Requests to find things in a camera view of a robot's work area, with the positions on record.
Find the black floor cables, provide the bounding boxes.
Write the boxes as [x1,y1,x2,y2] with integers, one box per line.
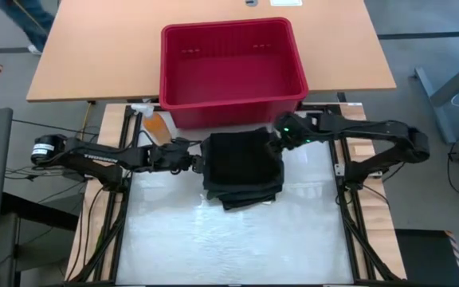
[4,118,101,183]

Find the yellow cable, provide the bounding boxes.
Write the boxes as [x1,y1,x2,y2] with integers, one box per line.
[79,101,95,139]

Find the orange spray bottle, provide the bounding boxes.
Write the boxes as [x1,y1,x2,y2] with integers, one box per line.
[130,102,174,147]

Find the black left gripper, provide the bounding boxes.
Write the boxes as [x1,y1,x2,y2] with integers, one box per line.
[148,136,206,175]

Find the red plastic bin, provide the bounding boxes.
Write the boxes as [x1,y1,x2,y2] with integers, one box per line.
[159,16,309,130]

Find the black garment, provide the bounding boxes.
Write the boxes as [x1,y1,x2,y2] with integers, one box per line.
[200,126,285,189]

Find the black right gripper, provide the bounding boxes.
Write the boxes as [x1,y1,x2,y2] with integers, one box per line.
[266,112,315,161]

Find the light wooden desk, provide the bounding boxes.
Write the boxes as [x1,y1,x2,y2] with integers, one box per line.
[25,0,398,103]

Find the person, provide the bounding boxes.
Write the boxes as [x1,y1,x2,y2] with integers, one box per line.
[0,0,56,56]

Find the grey desk leg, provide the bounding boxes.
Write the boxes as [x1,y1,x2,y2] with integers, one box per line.
[414,51,459,144]

